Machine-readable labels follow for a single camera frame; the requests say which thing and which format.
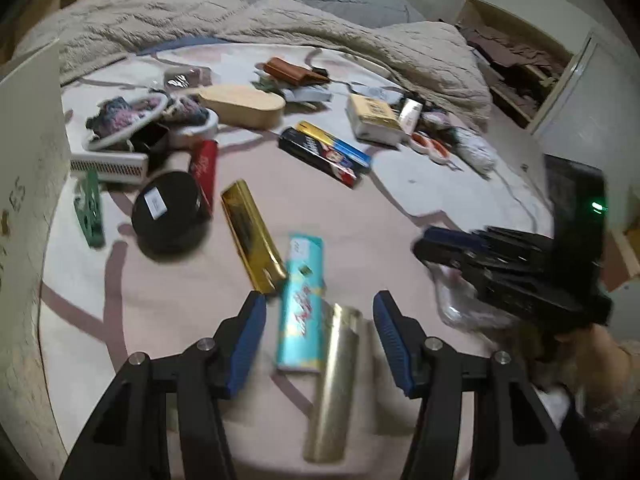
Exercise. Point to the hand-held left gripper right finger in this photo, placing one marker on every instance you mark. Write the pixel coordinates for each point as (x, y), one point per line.
(392, 345)

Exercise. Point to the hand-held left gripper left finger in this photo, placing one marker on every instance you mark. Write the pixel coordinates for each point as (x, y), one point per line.
(247, 345)

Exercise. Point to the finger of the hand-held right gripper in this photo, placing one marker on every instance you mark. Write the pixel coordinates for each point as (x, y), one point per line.
(450, 260)
(455, 237)

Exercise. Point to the clear plastic case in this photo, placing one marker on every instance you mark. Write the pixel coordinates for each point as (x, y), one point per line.
(465, 305)

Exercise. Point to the teal snack packet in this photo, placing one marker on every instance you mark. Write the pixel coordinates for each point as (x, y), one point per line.
(302, 305)

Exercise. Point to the silver bar packet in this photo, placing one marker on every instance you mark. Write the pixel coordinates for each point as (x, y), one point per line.
(335, 385)

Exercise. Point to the orange white scissors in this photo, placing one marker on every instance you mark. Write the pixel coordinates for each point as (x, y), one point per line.
(430, 147)

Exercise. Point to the white storage box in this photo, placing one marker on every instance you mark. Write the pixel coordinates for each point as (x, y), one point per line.
(30, 170)

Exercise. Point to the person's right hand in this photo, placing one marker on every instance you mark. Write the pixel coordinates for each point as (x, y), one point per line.
(585, 355)

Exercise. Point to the gold bar packet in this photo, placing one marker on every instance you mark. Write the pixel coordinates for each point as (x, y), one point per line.
(250, 235)

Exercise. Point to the white louvered door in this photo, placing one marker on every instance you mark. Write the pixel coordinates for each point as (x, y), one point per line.
(590, 100)

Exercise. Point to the slim beige box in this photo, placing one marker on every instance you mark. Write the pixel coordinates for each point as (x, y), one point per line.
(410, 114)

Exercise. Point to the yellow cardboard box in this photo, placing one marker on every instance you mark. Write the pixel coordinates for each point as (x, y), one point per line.
(375, 117)

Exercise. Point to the blue yellow snack packet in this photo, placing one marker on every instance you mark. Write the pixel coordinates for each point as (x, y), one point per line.
(340, 145)

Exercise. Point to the black round tin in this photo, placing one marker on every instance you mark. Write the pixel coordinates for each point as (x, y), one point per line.
(170, 215)

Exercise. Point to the light blue packet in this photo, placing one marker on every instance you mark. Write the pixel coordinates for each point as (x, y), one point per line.
(382, 94)

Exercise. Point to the black snack bar packet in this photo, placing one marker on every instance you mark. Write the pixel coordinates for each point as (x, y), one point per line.
(315, 157)

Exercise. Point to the pile of pink clothes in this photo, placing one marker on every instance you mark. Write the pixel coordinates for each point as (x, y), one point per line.
(510, 55)

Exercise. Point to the red packet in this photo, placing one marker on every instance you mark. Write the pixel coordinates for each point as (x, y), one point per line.
(204, 170)

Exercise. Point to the grey white packet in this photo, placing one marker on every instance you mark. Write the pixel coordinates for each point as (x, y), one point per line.
(307, 95)

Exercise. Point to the green clip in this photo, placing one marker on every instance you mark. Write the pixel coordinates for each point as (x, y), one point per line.
(90, 210)

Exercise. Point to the small black object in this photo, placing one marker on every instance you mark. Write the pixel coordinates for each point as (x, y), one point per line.
(318, 72)

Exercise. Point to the white comb brush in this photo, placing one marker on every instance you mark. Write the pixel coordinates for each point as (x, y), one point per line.
(107, 166)

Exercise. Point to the brown leather wallet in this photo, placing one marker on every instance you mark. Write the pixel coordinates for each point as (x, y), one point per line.
(292, 71)

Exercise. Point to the oval wooden box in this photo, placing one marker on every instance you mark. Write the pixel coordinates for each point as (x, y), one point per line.
(245, 105)

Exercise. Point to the white embroidery hoop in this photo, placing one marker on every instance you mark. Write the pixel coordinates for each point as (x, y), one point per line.
(100, 141)

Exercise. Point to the pink purple knit piece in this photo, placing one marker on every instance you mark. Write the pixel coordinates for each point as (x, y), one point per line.
(122, 112)

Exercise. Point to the grey tape roll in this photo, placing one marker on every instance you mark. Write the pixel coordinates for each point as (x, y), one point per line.
(187, 79)

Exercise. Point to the wooden shelf unit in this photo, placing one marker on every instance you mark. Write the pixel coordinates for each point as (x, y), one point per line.
(40, 5)

